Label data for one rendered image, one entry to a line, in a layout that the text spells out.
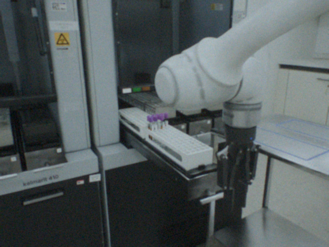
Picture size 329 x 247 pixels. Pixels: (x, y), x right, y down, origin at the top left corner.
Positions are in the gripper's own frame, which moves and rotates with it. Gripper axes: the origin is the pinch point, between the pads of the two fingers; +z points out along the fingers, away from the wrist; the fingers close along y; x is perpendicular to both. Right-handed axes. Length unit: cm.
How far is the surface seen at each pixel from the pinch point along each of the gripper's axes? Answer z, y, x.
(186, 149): -6.9, 2.6, -19.6
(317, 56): -15, -291, -170
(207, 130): 4, -35, -57
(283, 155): -2.4, -28.3, -8.1
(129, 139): 2, 7, -58
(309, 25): -51, -275, -177
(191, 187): 1.6, 5.9, -12.1
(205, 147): -6.7, -3.7, -18.4
